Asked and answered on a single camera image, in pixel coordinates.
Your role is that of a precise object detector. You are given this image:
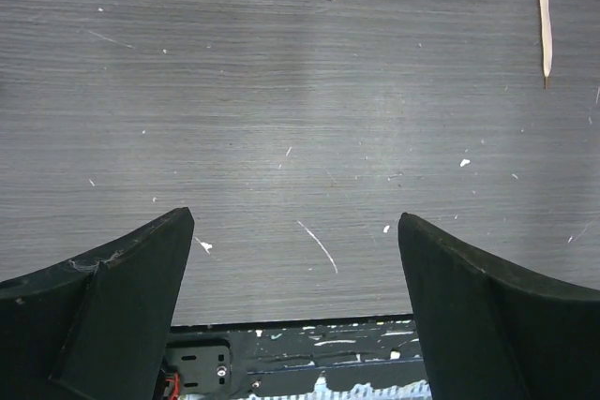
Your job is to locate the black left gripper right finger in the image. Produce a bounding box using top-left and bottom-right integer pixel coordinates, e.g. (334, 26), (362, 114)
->
(398, 213), (599, 399)

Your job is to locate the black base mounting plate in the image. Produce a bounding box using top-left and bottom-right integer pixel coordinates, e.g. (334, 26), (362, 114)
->
(154, 314), (431, 399)

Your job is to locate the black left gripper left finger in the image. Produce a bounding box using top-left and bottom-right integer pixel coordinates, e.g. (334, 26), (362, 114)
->
(1, 207), (194, 399)

